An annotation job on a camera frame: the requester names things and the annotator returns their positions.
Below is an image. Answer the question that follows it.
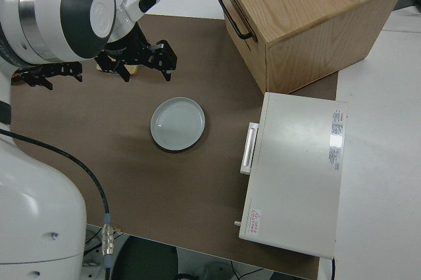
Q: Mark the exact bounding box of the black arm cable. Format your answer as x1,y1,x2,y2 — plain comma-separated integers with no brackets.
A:
0,128,116,280

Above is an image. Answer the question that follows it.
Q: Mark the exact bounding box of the white toaster oven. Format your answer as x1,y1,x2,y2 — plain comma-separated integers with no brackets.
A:
234,91,349,260

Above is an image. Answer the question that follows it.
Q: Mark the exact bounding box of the black round stool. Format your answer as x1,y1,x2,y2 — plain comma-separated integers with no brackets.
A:
111,235,180,280

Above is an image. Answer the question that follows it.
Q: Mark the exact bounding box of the gray round plate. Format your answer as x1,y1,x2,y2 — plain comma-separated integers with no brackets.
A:
150,97,208,153

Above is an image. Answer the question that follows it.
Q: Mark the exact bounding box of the silver toaster oven handle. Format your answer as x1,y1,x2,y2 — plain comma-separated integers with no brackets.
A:
239,122,260,175

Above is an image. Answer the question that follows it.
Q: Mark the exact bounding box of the wooden mug rack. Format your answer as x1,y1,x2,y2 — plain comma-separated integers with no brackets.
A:
95,63,139,76

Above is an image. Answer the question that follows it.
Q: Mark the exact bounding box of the light wooden drawer box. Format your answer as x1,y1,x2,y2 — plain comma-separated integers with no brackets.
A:
213,0,407,95

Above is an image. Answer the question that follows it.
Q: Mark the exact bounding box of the brown table mat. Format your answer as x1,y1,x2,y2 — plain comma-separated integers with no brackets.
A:
9,13,339,280

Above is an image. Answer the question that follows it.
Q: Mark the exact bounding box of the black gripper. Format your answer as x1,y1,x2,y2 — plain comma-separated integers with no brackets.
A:
19,23,179,91

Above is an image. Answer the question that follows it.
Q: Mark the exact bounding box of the black metal drawer handle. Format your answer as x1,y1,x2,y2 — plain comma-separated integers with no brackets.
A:
216,0,255,41

